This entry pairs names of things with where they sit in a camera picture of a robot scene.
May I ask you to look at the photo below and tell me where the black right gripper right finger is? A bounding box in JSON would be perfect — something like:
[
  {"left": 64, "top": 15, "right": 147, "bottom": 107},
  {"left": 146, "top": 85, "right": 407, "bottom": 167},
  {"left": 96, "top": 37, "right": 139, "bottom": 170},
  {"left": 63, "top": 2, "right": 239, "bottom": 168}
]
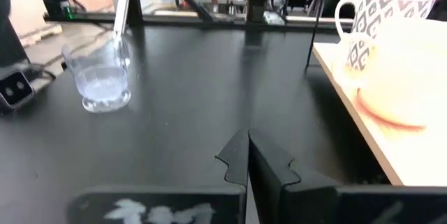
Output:
[{"left": 248, "top": 128, "right": 447, "bottom": 224}]

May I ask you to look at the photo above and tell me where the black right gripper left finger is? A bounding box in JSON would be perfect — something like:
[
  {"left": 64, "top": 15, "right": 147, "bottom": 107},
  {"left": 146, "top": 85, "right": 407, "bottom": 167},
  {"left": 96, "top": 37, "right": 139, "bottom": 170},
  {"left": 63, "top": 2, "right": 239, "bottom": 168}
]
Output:
[{"left": 68, "top": 128, "right": 249, "bottom": 224}]

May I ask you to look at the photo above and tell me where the clear glass mug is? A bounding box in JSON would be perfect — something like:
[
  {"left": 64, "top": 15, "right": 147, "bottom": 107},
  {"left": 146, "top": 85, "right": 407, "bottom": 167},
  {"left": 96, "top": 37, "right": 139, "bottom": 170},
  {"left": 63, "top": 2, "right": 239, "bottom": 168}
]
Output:
[{"left": 61, "top": 34, "right": 133, "bottom": 114}]

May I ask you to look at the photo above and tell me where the orange ceramic mug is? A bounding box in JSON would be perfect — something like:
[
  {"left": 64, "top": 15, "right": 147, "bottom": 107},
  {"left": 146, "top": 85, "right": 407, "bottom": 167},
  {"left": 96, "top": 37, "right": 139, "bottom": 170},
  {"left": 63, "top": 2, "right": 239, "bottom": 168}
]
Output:
[{"left": 331, "top": 17, "right": 447, "bottom": 131}]

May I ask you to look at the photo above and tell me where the grey white patterned mug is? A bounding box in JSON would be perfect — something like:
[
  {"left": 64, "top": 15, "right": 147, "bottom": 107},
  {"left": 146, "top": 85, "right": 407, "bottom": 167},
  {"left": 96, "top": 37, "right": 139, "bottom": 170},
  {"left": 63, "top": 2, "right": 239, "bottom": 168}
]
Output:
[{"left": 334, "top": 0, "right": 438, "bottom": 73}]

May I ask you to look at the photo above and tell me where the wooden cutting board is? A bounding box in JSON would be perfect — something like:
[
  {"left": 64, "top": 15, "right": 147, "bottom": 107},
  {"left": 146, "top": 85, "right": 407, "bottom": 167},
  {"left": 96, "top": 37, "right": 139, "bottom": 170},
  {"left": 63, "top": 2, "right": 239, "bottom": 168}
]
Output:
[{"left": 312, "top": 41, "right": 447, "bottom": 187}]

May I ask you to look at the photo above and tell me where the silver aluminium strip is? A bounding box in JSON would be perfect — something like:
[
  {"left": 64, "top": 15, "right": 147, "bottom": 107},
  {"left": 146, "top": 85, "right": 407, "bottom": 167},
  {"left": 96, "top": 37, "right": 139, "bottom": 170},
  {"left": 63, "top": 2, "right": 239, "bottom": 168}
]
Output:
[{"left": 112, "top": 0, "right": 131, "bottom": 40}]

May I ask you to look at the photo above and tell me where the black table-level camera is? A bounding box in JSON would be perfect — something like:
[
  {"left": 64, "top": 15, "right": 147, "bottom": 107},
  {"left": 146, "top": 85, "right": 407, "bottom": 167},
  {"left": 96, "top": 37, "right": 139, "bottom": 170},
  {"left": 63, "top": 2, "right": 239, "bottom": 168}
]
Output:
[{"left": 0, "top": 69, "right": 36, "bottom": 112}]

